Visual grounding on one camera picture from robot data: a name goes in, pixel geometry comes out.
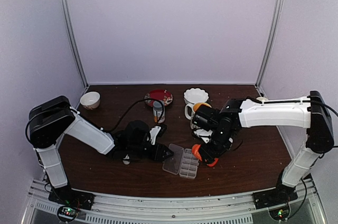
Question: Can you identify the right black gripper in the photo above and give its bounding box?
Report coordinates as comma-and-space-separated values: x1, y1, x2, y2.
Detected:
199, 128, 234, 164

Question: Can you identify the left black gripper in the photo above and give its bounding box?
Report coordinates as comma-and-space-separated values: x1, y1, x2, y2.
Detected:
128, 142, 174, 162

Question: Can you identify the clear plastic pill organizer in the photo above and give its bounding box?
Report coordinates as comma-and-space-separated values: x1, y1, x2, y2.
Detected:
162, 144, 199, 179

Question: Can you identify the orange pill bottle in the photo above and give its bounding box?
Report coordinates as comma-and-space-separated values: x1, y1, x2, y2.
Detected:
192, 143, 219, 167

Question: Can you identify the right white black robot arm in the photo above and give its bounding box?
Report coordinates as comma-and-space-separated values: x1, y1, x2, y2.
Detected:
192, 91, 337, 204

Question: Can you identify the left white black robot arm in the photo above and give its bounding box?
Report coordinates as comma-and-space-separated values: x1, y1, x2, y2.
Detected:
25, 96, 174, 205

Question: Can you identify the small white bottle left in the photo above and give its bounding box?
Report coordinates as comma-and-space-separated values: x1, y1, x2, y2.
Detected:
122, 155, 130, 165

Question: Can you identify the grey lid pill bottle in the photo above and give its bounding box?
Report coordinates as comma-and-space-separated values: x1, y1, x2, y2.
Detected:
153, 100, 165, 124

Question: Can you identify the patterned mug yellow inside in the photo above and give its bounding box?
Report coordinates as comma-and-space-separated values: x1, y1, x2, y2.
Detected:
184, 102, 212, 129

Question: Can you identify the red patterned plate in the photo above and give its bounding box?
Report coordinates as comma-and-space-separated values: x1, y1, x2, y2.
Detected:
144, 89, 173, 107

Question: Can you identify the white scalloped bowl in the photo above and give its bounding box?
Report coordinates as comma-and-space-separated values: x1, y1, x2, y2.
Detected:
183, 88, 209, 104

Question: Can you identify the cream ribbed mug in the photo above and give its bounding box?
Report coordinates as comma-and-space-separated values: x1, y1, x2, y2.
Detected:
256, 97, 268, 102

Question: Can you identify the small white bowl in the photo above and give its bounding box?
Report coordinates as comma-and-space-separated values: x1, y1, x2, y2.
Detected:
80, 91, 101, 110

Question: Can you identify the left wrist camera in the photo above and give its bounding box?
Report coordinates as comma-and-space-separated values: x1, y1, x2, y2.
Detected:
147, 124, 167, 145

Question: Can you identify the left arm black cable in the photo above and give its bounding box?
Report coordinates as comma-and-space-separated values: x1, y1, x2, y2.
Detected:
105, 99, 166, 133

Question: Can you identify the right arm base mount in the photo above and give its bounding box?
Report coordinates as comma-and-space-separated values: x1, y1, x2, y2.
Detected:
252, 188, 298, 209

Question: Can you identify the front aluminium rail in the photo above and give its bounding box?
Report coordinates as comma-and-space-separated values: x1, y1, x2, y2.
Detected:
18, 179, 328, 223

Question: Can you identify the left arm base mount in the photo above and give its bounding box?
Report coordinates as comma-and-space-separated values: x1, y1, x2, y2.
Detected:
48, 190, 95, 210

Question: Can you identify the right aluminium frame post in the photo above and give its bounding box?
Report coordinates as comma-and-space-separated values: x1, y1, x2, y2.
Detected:
255, 0, 284, 91

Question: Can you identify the aluminium frame post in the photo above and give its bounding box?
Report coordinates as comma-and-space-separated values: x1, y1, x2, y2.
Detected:
60, 0, 89, 89
255, 0, 284, 91

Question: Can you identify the left aluminium frame post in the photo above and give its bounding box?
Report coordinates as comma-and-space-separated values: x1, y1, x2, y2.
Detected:
60, 0, 89, 89

